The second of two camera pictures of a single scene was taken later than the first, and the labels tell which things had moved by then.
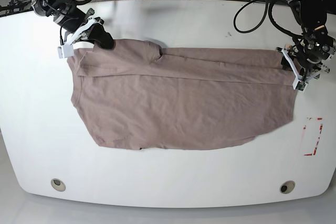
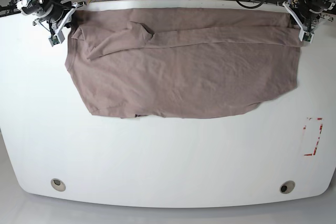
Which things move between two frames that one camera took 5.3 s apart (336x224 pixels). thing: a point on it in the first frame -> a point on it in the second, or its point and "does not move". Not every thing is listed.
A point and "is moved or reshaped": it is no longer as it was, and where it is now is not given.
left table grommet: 58,184 does not move
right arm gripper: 308,57 -> 306,8
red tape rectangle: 318,137 does not move
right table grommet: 287,187 does not move
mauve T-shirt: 136,94 is moved or reshaped
